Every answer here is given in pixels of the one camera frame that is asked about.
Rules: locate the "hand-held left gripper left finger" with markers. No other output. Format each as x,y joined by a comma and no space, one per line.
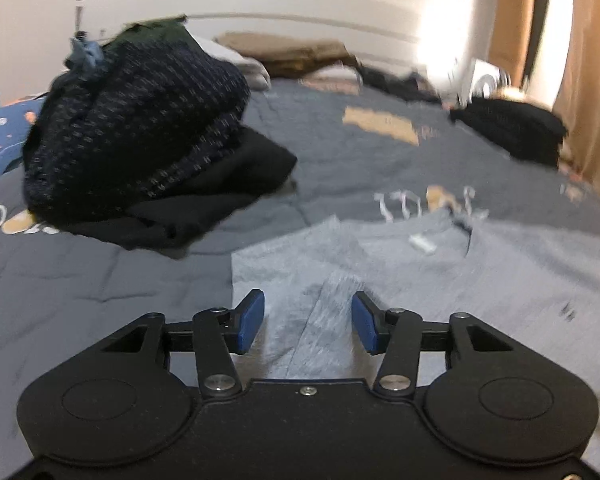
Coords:
250,321

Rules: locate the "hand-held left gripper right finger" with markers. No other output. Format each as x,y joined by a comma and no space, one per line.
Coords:
362,321

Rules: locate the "grey t-shirt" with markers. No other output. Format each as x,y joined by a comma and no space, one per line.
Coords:
380,270

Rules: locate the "stack of black clothes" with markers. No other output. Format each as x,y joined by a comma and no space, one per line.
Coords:
520,125

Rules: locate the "black garment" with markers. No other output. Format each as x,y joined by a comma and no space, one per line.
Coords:
220,185

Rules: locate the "grey printed quilt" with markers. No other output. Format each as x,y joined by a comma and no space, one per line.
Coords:
80,285

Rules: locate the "dark patterned garment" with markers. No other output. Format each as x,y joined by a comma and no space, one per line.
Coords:
130,120

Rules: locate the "dark cloth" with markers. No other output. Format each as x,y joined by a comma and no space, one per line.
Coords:
395,85

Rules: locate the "pale folded cloth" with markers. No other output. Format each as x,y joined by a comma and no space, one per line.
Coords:
330,77

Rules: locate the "white cloth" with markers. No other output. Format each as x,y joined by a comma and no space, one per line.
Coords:
250,67

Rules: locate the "white fan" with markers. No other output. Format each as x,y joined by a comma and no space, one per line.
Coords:
485,82

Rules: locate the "brown folded cloth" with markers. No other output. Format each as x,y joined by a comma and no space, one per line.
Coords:
285,50

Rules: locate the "dark green garment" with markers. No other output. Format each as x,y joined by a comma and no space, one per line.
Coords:
150,32

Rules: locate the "blue printed blanket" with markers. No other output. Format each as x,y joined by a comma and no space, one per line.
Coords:
0,135

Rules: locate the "blue denim cloth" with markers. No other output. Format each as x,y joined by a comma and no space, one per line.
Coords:
85,55

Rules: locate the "tan curtain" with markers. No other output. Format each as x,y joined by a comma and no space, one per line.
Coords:
585,85

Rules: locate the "wooden door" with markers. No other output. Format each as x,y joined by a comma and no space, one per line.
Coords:
512,20

